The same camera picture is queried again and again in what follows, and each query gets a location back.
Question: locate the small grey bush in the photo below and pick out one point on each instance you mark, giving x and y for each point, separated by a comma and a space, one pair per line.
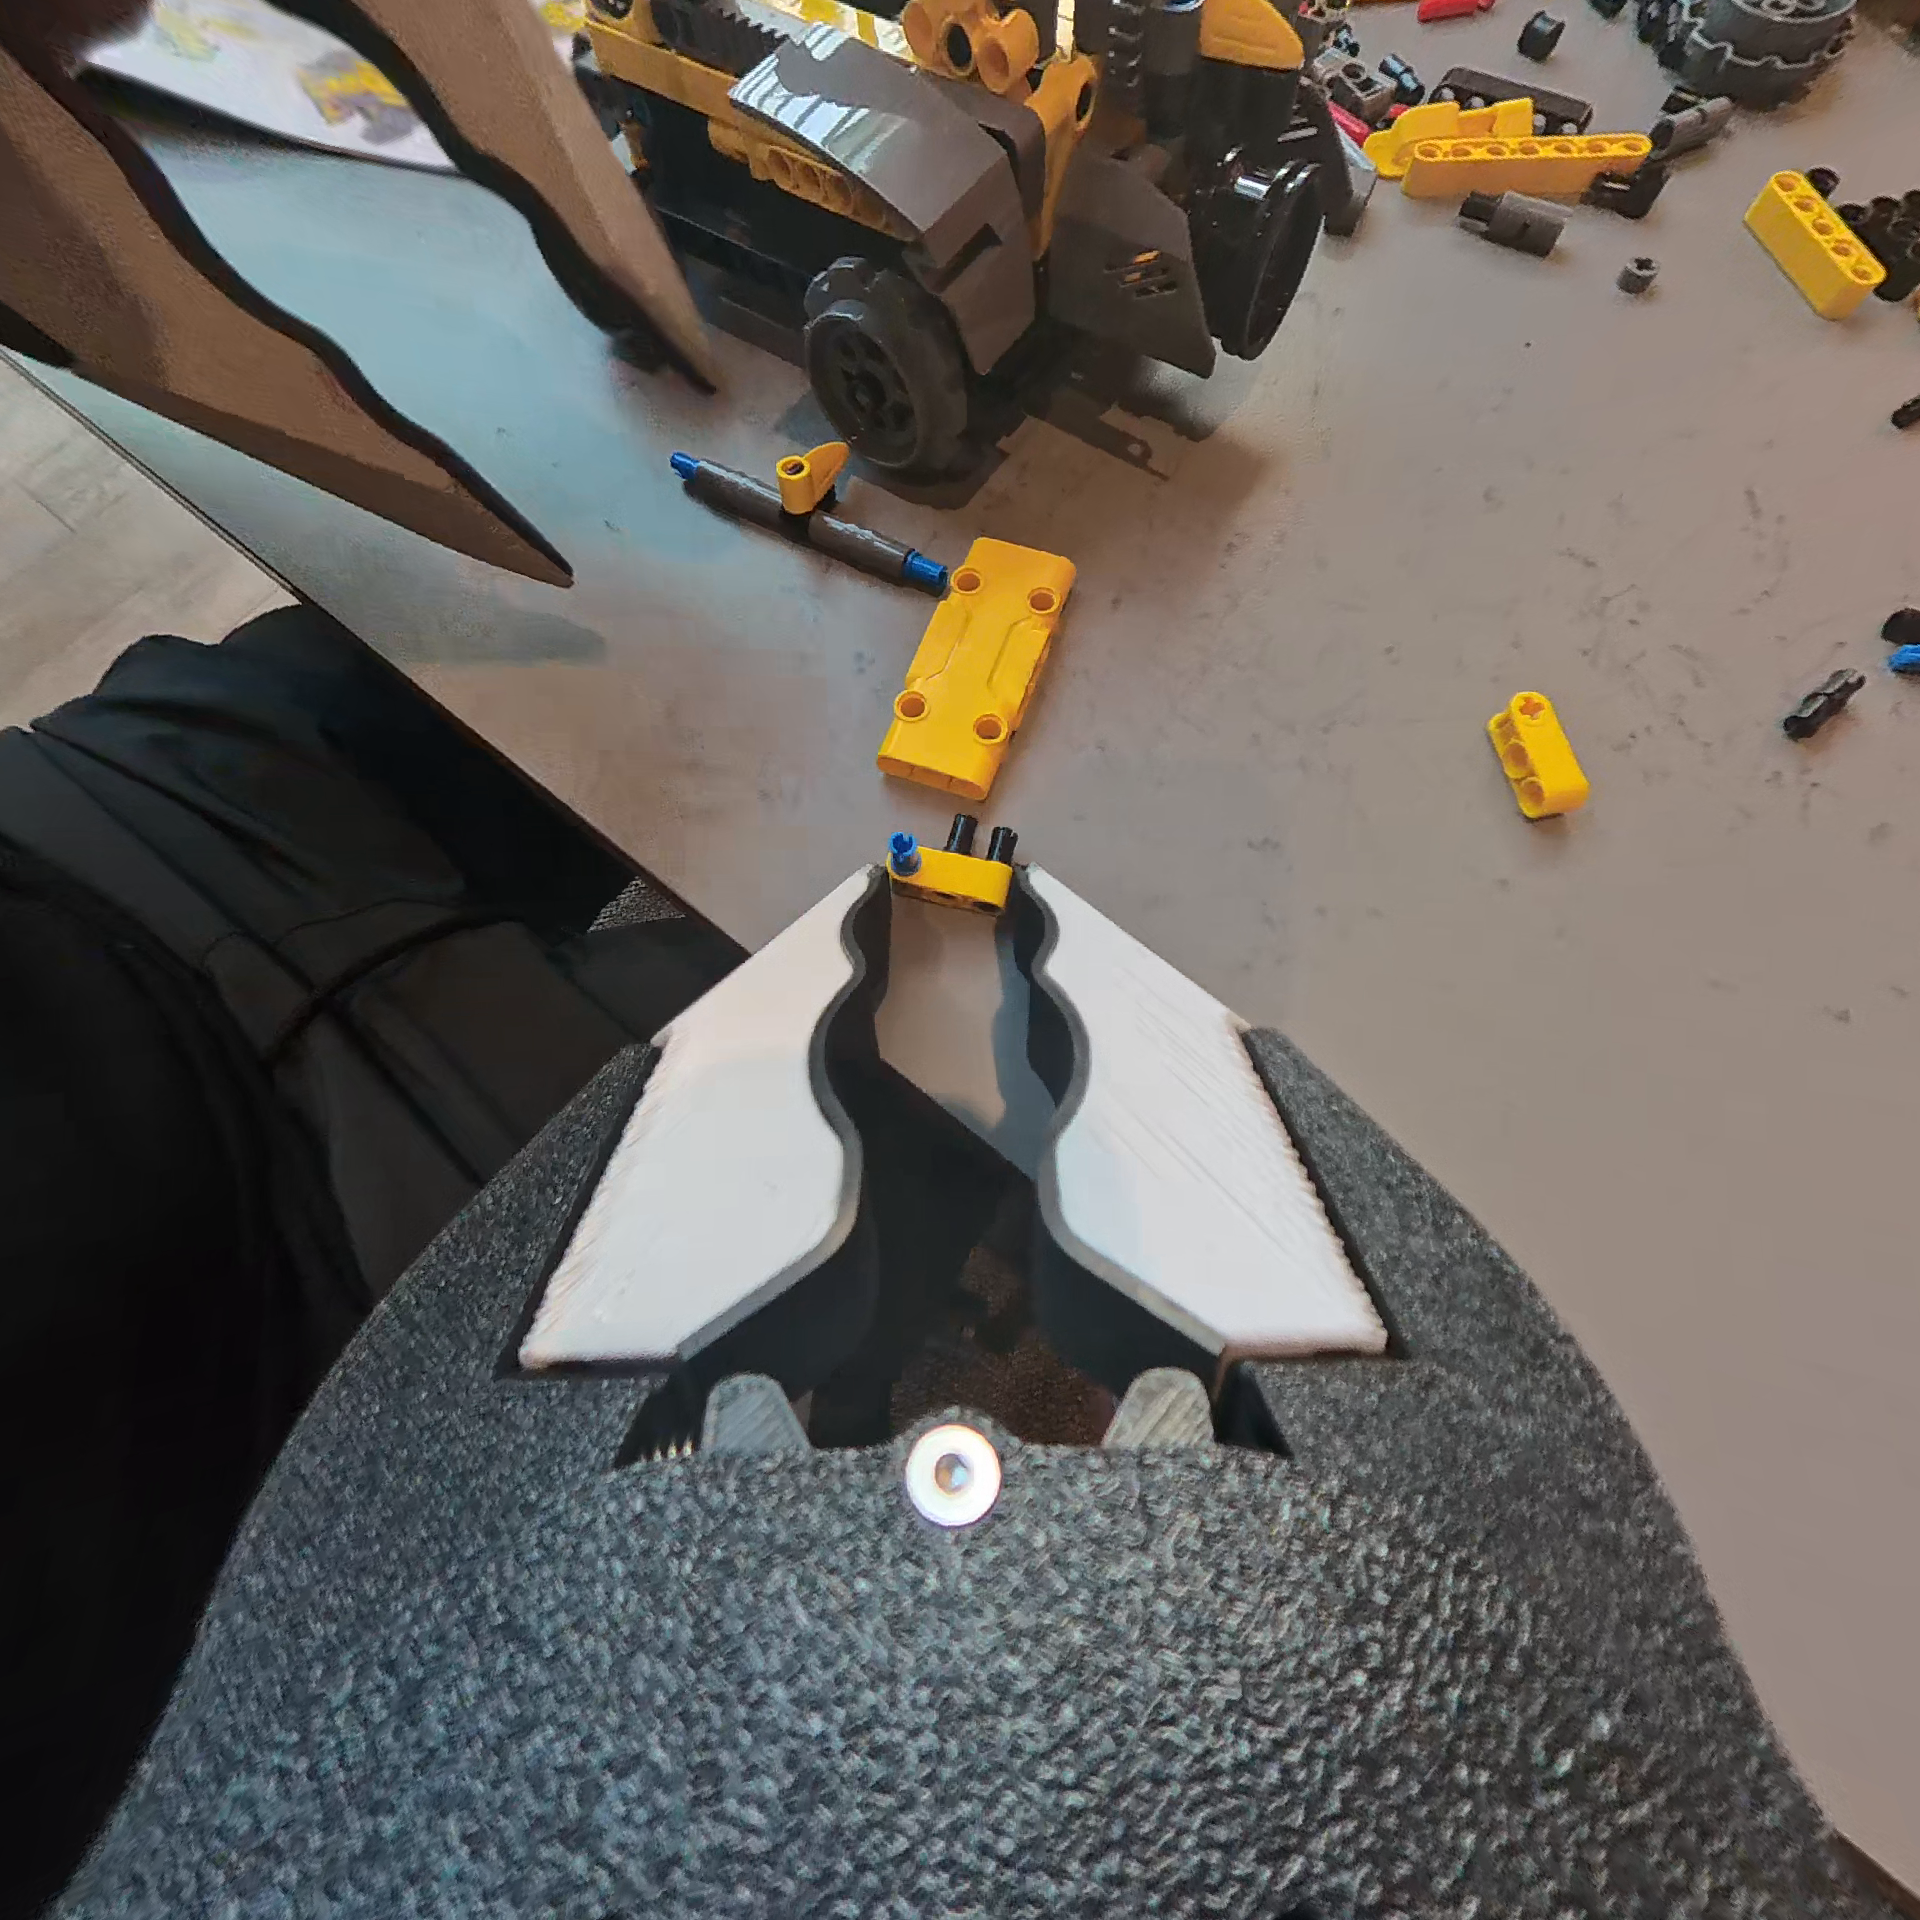
1638, 278

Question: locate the grey shaft with yellow lever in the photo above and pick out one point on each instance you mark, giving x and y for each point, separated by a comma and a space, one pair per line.
840, 534

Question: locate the yellow rectangular building panel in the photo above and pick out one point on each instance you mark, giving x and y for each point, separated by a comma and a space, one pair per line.
975, 676

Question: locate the short yellow beam with pins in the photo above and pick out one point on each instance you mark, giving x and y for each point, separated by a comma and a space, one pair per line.
953, 873

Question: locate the yellow thick holed beam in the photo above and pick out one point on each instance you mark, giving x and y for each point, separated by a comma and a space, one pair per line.
1815, 240

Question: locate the black connector piece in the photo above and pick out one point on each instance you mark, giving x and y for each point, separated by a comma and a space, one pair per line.
1891, 235

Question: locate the small black bush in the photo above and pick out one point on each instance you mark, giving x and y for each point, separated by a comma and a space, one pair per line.
1539, 38

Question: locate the dark grey holed beam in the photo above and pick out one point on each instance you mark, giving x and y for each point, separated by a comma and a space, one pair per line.
1516, 93

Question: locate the yellow grey toy vehicle model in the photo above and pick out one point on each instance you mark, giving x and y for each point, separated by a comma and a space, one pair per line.
961, 195

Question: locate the yellow long thin beam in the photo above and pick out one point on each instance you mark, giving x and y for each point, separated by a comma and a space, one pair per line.
1529, 164

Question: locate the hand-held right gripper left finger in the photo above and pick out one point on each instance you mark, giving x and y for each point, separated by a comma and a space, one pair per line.
704, 1185

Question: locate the grey toothed wheel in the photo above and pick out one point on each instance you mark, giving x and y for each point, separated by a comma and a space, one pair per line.
1770, 45

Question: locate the yellow two-hole connector block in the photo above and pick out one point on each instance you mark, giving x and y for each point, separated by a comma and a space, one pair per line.
1539, 757

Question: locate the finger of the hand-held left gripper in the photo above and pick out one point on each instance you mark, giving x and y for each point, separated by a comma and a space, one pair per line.
150, 301
510, 89

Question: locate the instruction booklet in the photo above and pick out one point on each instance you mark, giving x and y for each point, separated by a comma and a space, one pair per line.
255, 76

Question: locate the yellow bent beam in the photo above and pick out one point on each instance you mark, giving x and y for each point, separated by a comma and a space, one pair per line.
1440, 128

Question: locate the dark grey connector piece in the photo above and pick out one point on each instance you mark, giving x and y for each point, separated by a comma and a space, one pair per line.
1695, 125
1516, 222

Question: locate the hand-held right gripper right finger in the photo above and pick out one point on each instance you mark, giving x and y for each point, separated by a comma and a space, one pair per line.
1201, 1185

